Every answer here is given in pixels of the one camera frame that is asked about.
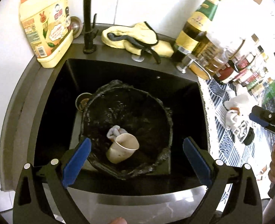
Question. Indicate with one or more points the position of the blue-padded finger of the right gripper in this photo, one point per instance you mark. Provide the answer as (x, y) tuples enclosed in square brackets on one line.
[(258, 119)]

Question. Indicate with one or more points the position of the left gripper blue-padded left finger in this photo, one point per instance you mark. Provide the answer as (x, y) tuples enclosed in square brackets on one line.
[(31, 204)]

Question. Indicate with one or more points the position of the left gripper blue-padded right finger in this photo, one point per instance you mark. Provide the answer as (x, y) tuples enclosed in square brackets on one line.
[(243, 204)]

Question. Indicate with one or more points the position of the white tissue with orange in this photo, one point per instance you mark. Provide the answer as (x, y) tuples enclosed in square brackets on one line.
[(114, 132)]

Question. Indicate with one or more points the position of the brown paper cup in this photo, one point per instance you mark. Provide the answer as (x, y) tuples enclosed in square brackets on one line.
[(123, 147)]

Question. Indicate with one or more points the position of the black-lined trash bin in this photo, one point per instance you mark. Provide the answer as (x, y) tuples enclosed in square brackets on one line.
[(141, 115)]

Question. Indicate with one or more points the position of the black kitchen faucet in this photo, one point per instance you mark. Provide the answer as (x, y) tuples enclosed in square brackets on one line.
[(90, 31)]

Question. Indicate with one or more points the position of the green packaged bottle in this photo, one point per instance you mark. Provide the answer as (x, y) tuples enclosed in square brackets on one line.
[(269, 93)]

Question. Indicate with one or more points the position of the blue white patterned tablecloth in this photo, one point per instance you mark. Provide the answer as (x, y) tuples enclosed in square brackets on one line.
[(223, 145)]

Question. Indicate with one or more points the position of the soy sauce bottle white label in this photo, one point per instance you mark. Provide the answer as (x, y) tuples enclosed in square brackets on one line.
[(224, 76)]

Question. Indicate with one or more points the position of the large clear cooking oil jug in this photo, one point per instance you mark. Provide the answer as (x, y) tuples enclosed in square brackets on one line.
[(214, 52)]

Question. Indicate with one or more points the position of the chrome soap dispenser pump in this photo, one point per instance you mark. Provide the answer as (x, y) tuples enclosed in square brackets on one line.
[(186, 63)]

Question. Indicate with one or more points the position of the green-label dark glass bottle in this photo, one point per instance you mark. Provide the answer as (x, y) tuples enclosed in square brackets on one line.
[(194, 29)]

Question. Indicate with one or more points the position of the sink drain strainer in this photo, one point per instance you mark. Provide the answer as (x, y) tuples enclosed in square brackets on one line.
[(82, 100)]

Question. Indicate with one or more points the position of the yellow cleaning cloth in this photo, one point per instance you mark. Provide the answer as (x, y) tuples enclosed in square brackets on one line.
[(137, 40)]

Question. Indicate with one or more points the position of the round metal sink plug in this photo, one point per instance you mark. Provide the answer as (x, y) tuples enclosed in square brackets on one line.
[(76, 26)]

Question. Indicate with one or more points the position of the yellow dish soap bottle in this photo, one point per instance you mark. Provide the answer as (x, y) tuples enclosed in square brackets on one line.
[(47, 25)]

